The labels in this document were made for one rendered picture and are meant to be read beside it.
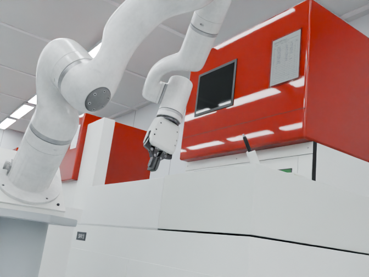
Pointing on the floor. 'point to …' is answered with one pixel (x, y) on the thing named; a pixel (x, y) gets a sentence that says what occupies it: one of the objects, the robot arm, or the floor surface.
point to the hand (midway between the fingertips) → (153, 164)
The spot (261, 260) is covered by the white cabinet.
